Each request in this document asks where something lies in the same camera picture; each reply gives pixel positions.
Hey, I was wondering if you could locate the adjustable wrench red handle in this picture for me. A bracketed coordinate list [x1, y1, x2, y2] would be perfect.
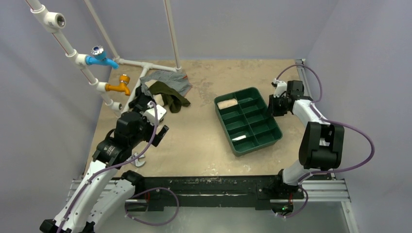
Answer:
[126, 152, 146, 167]

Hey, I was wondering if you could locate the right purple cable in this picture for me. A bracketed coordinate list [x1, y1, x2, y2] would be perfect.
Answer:
[275, 64, 376, 219]

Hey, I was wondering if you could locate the dark green underwear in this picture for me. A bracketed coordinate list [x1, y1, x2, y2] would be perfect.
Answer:
[149, 81, 190, 114]

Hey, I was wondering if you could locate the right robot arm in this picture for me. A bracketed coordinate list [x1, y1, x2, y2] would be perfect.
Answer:
[267, 80, 344, 198]

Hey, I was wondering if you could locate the beige underwear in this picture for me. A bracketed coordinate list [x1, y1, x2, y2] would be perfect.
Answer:
[217, 99, 238, 110]

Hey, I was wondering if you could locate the green compartment tray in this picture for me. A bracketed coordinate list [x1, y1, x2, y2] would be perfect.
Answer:
[214, 87, 283, 157]

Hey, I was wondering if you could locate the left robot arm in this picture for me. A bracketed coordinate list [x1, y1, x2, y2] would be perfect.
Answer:
[39, 105, 168, 233]

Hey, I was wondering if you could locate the blue tap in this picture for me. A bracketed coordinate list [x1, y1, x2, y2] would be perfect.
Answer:
[85, 45, 119, 69]

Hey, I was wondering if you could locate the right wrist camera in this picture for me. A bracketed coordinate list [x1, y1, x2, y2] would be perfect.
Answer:
[272, 79, 287, 98]

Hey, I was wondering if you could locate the striped grey underwear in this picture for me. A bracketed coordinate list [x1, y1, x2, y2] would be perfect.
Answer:
[139, 70, 192, 97]

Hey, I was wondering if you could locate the orange tap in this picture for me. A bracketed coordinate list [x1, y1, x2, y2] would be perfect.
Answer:
[104, 74, 131, 96]

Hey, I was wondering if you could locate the purple cable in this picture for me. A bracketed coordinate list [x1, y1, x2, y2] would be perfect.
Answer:
[56, 101, 179, 233]
[275, 64, 376, 219]

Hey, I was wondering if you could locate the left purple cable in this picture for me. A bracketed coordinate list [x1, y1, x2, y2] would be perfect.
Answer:
[56, 101, 179, 233]

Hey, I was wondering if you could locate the white PVC pipe frame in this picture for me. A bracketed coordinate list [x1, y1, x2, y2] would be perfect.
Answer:
[26, 0, 182, 117]

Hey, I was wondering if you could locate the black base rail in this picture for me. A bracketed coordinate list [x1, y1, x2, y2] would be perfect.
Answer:
[133, 175, 304, 212]

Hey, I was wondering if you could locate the black underwear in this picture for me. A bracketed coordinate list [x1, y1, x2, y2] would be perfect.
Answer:
[128, 86, 155, 113]

